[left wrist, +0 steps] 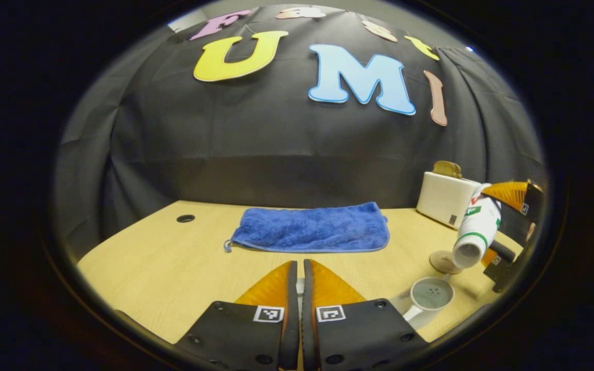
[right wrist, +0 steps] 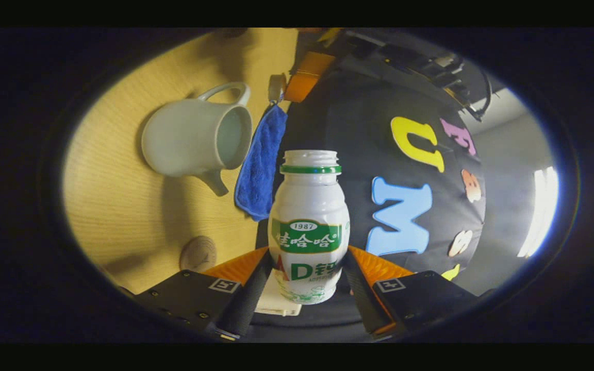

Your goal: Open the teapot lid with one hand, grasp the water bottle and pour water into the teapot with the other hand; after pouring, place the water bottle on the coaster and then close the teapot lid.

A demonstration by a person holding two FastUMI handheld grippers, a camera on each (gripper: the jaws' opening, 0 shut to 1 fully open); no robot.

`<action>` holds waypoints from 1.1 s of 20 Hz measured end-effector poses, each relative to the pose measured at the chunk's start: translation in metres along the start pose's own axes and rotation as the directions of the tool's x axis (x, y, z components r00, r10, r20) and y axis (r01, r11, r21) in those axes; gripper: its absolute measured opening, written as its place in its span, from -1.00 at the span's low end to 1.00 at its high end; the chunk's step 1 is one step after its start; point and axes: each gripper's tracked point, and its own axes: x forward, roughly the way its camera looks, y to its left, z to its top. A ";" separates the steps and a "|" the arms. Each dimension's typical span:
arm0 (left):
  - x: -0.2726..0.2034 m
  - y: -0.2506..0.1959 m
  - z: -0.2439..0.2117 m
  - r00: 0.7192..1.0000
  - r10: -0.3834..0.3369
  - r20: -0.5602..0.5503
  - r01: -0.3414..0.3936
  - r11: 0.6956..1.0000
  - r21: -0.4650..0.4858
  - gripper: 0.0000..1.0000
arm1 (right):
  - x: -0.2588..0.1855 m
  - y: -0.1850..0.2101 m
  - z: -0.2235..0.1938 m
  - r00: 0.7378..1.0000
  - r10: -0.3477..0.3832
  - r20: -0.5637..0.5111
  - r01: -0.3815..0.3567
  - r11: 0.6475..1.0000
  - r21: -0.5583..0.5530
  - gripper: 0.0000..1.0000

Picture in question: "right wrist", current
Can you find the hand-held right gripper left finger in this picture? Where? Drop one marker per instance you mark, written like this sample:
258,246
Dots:
253,293

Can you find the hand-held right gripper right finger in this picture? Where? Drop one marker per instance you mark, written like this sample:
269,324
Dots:
361,293

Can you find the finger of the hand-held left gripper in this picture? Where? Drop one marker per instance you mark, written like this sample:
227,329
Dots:
304,82

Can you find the round wooden coaster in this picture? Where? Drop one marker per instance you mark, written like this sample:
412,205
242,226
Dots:
198,253

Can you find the white water bottle green label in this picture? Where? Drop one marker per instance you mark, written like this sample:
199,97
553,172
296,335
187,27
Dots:
307,206

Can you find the white teacup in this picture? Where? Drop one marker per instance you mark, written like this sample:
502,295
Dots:
183,136

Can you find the white toaster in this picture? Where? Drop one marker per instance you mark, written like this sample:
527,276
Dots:
268,307

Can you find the blue towel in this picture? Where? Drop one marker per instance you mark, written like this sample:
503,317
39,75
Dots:
261,165

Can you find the ceiling light panel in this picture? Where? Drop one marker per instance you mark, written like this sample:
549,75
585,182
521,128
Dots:
539,211

